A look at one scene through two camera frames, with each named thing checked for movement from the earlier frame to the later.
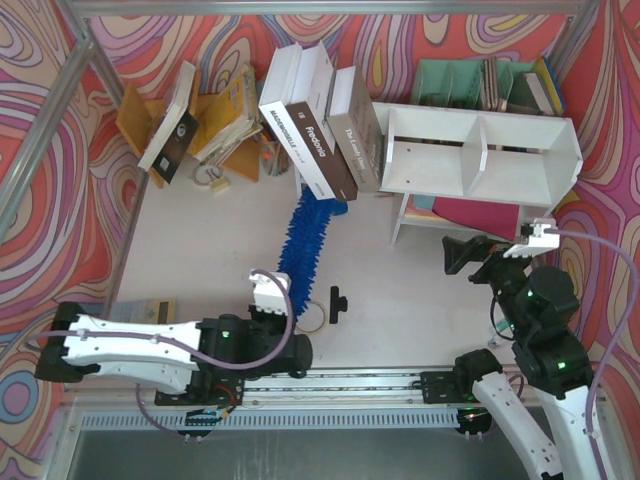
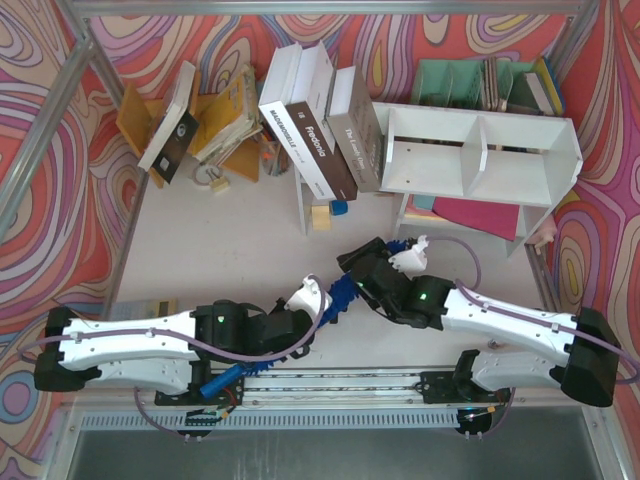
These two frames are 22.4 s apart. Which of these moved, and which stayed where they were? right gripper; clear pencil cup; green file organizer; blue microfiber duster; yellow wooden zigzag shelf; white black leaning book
Moved: blue microfiber duster; right gripper
Stayed: yellow wooden zigzag shelf; clear pencil cup; white black leaning book; green file organizer
